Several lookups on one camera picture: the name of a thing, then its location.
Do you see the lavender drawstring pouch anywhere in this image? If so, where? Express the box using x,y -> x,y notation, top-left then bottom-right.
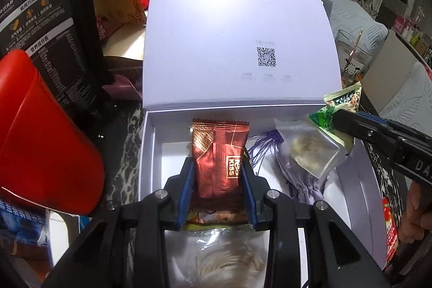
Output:
277,153 -> 325,208

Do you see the lavender gift box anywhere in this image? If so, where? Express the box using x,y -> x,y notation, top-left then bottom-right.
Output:
138,0 -> 389,288

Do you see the cardboard sheet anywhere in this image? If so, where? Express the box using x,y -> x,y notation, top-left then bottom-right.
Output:
360,29 -> 423,114

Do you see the glass cup with stick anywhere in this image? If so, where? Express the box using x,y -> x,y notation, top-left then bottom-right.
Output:
335,28 -> 374,87

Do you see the red plastic bottle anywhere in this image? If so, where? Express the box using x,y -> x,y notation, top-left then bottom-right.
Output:
0,49 -> 106,216

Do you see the blue snack packet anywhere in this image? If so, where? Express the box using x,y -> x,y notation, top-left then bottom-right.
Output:
0,196 -> 55,269

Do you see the row of small bottles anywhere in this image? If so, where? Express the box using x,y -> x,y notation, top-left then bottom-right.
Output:
391,13 -> 432,59

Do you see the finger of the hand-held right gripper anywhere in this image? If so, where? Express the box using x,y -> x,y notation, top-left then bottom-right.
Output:
357,111 -> 394,127
332,109 -> 406,149

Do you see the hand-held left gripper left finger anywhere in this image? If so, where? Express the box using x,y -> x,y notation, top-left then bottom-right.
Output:
40,157 -> 196,288

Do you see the purple cloth bag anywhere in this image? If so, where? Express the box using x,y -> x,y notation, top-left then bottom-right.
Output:
102,71 -> 144,102

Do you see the clear noodle packet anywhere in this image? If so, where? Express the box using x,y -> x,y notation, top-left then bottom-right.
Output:
165,228 -> 271,288

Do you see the red printed packet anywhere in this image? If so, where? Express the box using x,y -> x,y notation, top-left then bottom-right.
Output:
381,196 -> 399,262

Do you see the white quilted cushion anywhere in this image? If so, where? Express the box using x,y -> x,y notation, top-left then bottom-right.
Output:
328,1 -> 389,50
377,61 -> 432,127

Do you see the green clear snack packet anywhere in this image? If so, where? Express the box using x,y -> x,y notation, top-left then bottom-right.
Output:
273,83 -> 363,179

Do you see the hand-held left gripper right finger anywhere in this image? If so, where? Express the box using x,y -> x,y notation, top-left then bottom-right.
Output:
241,160 -> 395,288

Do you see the person's right hand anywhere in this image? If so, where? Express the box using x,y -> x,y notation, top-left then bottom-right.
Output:
399,179 -> 432,242

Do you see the red-brown snack packet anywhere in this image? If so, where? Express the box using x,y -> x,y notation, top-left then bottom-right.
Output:
190,118 -> 251,200

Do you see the green peanut snack packet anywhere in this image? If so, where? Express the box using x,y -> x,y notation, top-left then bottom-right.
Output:
184,206 -> 252,232

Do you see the black printed snack bag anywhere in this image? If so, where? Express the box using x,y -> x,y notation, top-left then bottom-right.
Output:
0,0 -> 113,118

